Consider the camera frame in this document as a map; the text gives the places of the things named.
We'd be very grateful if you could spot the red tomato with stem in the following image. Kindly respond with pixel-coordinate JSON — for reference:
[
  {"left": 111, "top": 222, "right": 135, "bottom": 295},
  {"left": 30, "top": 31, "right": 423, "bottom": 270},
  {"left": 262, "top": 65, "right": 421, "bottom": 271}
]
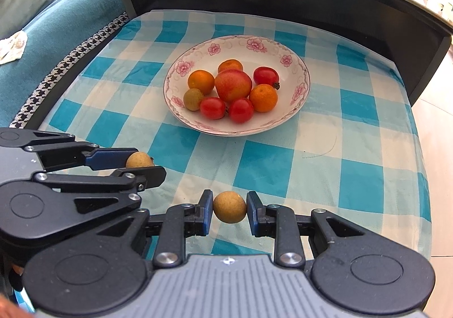
[{"left": 253, "top": 66, "right": 281, "bottom": 90}]

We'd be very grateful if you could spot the red cherry tomato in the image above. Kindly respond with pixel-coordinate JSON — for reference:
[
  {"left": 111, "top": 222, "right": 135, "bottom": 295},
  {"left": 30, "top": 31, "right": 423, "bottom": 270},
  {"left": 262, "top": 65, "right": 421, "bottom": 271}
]
[
  {"left": 228, "top": 98, "right": 255, "bottom": 124},
  {"left": 200, "top": 97, "right": 228, "bottom": 120}
]

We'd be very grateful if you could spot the blue white checked tablecloth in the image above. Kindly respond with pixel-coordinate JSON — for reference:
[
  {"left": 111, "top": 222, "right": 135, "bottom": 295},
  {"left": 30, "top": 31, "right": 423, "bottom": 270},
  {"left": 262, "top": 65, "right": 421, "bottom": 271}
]
[{"left": 37, "top": 9, "right": 433, "bottom": 264}]

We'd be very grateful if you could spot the white floral plate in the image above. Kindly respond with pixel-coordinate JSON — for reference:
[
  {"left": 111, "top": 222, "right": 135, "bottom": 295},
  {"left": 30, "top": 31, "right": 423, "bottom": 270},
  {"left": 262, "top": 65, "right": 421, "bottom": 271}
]
[{"left": 163, "top": 35, "right": 311, "bottom": 137}]

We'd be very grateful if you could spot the tan longan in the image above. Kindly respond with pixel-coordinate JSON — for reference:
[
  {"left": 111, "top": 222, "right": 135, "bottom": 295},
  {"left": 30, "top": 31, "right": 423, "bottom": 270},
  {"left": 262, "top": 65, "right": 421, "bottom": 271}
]
[
  {"left": 183, "top": 88, "right": 205, "bottom": 111},
  {"left": 125, "top": 151, "right": 155, "bottom": 169},
  {"left": 213, "top": 191, "right": 247, "bottom": 224}
]

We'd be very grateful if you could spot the blue blanket with houndstooth trim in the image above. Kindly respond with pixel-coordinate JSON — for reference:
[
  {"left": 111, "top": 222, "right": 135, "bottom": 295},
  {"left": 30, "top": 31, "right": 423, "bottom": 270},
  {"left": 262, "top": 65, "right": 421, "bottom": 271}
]
[{"left": 0, "top": 0, "right": 199, "bottom": 129}]

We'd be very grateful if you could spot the small orange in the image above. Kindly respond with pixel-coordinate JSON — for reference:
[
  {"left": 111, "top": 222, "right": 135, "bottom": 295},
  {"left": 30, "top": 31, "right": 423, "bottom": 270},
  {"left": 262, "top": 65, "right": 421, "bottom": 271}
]
[
  {"left": 249, "top": 83, "right": 279, "bottom": 113},
  {"left": 217, "top": 59, "right": 244, "bottom": 73},
  {"left": 187, "top": 70, "right": 216, "bottom": 95}
]

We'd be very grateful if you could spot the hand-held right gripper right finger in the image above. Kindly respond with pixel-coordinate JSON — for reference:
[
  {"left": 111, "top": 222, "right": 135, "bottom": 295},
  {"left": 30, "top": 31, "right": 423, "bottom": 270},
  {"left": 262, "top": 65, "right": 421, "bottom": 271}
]
[{"left": 246, "top": 191, "right": 366, "bottom": 268}]

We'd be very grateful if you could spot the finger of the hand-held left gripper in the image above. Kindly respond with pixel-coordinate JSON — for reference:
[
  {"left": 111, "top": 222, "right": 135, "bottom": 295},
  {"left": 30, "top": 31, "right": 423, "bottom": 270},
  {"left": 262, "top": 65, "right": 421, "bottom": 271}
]
[
  {"left": 0, "top": 129, "right": 139, "bottom": 173},
  {"left": 33, "top": 167, "right": 167, "bottom": 214}
]

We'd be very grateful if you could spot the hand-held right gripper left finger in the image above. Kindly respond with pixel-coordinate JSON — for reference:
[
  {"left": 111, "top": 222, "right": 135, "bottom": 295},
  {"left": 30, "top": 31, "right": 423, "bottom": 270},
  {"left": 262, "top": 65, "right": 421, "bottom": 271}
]
[{"left": 95, "top": 190, "right": 215, "bottom": 268}]

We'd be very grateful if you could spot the person's left forearm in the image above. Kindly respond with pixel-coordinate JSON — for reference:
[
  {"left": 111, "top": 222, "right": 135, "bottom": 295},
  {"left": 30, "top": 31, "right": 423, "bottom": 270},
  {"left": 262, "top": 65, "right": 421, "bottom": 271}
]
[{"left": 0, "top": 294, "right": 34, "bottom": 318}]

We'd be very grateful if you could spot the red yellow apple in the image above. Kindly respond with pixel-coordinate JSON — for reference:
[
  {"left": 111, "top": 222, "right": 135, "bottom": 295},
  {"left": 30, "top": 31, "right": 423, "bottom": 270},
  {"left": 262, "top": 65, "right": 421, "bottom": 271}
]
[{"left": 214, "top": 69, "right": 253, "bottom": 104}]

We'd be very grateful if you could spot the cream knitted cloth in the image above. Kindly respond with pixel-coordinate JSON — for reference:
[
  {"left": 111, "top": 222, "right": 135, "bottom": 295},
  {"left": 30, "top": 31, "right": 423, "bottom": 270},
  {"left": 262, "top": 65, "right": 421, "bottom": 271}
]
[{"left": 0, "top": 31, "right": 28, "bottom": 65}]

